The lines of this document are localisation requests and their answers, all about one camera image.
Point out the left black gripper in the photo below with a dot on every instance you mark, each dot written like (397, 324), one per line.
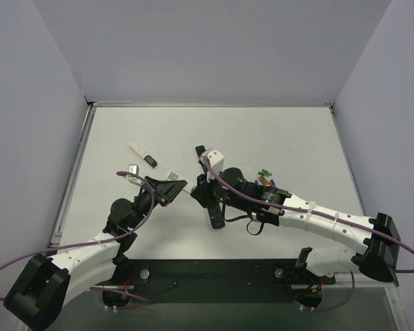
(157, 189)

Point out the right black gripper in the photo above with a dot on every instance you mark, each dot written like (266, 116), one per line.
(207, 189)

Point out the white remote control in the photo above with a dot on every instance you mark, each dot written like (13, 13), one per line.
(175, 176)

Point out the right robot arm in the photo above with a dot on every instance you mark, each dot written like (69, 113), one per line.
(369, 245)

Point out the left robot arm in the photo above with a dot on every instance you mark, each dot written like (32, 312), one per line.
(47, 284)

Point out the black remote with buttons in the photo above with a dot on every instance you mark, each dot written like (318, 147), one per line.
(215, 216)

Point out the slim black remote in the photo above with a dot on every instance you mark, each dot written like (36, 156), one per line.
(200, 150)

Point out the white remote with display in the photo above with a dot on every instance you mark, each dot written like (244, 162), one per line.
(143, 154)

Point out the green battery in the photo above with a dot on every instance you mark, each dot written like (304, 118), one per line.
(266, 170)
(264, 174)

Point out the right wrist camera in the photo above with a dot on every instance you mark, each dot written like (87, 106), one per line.
(214, 158)

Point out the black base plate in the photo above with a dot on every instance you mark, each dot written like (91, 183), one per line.
(215, 281)

